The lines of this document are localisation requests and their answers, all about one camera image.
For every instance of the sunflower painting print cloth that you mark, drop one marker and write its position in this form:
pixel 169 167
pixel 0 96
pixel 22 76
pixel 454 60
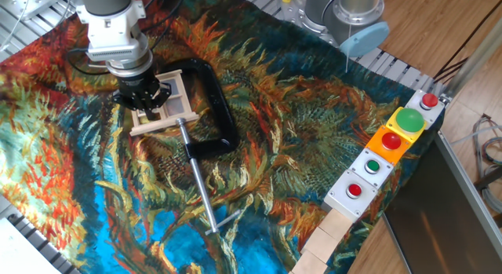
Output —
pixel 294 89

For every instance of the dark glossy panel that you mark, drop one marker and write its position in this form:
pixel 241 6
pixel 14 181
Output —
pixel 431 227

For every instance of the pale wooden block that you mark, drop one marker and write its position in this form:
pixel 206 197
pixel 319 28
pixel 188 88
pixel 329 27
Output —
pixel 308 264
pixel 335 223
pixel 319 244

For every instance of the grey box green button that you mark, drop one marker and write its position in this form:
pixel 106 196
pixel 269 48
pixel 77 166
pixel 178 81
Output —
pixel 372 166

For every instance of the yellow box big green button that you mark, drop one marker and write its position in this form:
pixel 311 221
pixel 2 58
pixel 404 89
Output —
pixel 409 120

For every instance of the small wooden sliding window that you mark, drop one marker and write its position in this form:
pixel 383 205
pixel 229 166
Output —
pixel 164 123

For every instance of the white board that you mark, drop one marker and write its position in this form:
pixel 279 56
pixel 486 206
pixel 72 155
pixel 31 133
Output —
pixel 19 254

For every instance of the orange box red button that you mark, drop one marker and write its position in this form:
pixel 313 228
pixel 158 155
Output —
pixel 391 141

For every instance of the aluminium frame post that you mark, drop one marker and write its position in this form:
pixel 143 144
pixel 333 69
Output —
pixel 474 62

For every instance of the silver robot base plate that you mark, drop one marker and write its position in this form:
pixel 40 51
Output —
pixel 310 28

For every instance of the aluminium table edge rail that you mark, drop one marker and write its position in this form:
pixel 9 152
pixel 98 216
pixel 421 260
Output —
pixel 470 185

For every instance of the silver metal plate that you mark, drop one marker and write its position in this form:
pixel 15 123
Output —
pixel 35 3

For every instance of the grey box flat red button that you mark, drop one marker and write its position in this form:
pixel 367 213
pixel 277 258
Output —
pixel 337 199

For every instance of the black C-clamp with silver screw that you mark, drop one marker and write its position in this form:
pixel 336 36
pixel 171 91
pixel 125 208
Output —
pixel 219 105

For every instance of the grey box raised red button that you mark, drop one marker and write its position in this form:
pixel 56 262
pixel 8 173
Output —
pixel 429 100

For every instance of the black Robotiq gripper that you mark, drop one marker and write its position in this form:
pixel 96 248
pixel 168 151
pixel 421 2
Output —
pixel 139 85

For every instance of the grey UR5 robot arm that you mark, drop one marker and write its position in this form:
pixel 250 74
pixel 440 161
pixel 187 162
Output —
pixel 113 34

